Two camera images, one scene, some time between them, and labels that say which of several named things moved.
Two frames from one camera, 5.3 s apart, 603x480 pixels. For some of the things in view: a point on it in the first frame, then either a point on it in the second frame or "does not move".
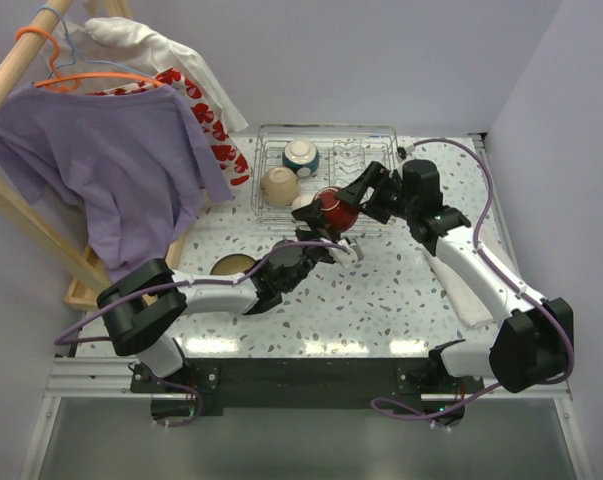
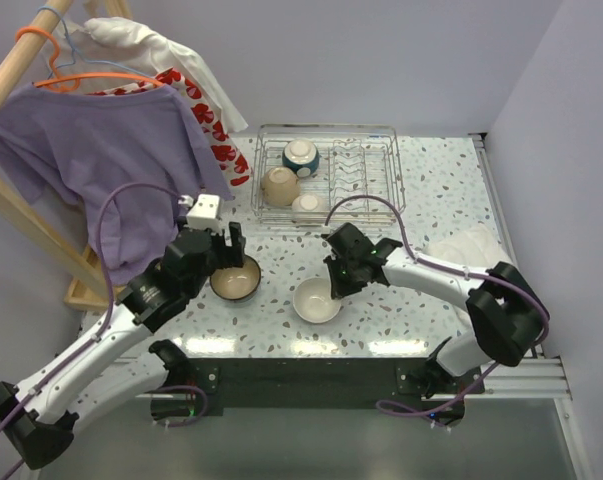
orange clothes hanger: [70, 81] does not move
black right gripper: [378, 177] to [340, 289]
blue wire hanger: [76, 53] does not move
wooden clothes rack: [66, 249] does not move
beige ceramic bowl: [280, 186] does not move
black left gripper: [316, 238] to [229, 248]
